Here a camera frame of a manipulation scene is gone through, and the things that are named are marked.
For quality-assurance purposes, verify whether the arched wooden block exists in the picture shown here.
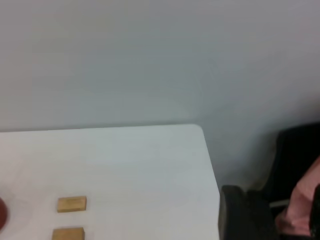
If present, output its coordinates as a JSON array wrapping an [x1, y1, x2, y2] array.
[[51, 226, 86, 240]]

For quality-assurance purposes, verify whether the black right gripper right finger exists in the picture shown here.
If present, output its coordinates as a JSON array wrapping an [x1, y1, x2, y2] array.
[[308, 183, 320, 237]]

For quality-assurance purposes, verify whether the red ceramic mug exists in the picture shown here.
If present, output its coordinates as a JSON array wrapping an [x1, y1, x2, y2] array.
[[0, 196, 11, 232]]

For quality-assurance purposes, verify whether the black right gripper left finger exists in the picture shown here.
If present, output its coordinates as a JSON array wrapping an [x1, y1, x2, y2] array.
[[217, 184, 282, 240]]

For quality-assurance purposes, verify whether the pink garment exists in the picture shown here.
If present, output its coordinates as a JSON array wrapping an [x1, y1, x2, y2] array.
[[274, 155, 320, 237]]

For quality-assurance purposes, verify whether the flat rectangular wooden block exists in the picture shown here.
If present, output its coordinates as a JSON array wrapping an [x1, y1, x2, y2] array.
[[56, 195, 88, 214]]

